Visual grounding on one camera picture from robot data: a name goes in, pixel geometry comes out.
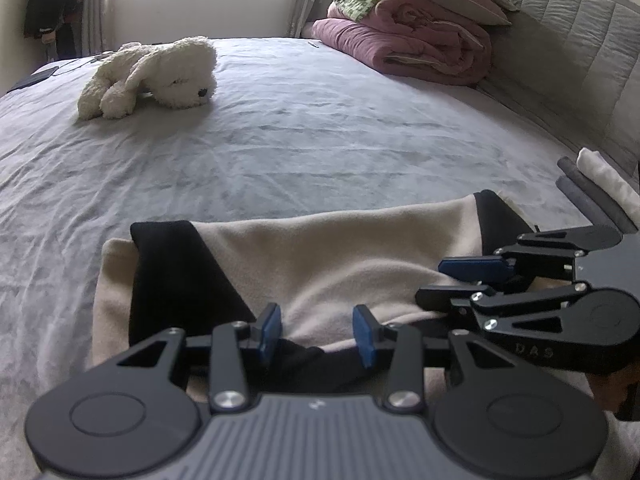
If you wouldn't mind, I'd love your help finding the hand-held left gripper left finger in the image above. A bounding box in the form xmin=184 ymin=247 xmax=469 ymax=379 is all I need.
xmin=116 ymin=302 xmax=282 ymax=413

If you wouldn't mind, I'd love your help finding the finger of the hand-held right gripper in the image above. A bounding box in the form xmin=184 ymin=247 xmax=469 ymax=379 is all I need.
xmin=439 ymin=225 xmax=623 ymax=283
xmin=415 ymin=280 xmax=588 ymax=348

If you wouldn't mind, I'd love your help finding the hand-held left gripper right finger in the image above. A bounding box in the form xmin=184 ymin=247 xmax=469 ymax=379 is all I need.
xmin=352 ymin=304 xmax=521 ymax=413

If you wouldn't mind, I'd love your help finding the beige black-sleeved bear shirt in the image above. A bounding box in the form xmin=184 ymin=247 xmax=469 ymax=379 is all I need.
xmin=91 ymin=190 xmax=601 ymax=401

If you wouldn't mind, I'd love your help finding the person's right hand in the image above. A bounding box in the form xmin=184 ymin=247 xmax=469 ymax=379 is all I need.
xmin=589 ymin=366 xmax=640 ymax=421

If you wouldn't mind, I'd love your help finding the white folded cloth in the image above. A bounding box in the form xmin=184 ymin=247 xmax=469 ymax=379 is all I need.
xmin=576 ymin=147 xmax=640 ymax=221

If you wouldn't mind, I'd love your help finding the grey sheeted bed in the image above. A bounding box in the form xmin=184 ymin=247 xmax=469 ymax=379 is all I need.
xmin=0 ymin=36 xmax=640 ymax=480

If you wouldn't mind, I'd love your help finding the grey padded headboard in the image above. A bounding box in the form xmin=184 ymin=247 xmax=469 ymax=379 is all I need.
xmin=472 ymin=0 xmax=640 ymax=196

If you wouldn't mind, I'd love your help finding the pink folded quilt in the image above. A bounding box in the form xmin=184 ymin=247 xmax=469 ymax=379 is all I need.
xmin=310 ymin=0 xmax=493 ymax=87

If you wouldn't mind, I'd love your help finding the pink grey pillow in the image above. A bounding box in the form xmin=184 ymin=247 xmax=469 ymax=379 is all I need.
xmin=412 ymin=0 xmax=512 ymax=27

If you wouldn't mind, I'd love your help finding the white plush dog toy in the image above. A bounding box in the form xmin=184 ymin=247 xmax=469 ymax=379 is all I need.
xmin=77 ymin=36 xmax=217 ymax=121

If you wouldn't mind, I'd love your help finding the dark tablet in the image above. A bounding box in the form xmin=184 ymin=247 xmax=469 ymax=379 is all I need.
xmin=14 ymin=66 xmax=59 ymax=92

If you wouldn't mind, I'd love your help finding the hanging dark coat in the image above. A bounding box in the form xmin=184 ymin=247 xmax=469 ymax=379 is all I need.
xmin=23 ymin=0 xmax=81 ymax=58

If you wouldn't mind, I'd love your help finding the thin black cable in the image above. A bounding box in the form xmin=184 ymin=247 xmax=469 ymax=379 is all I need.
xmin=52 ymin=51 xmax=118 ymax=75

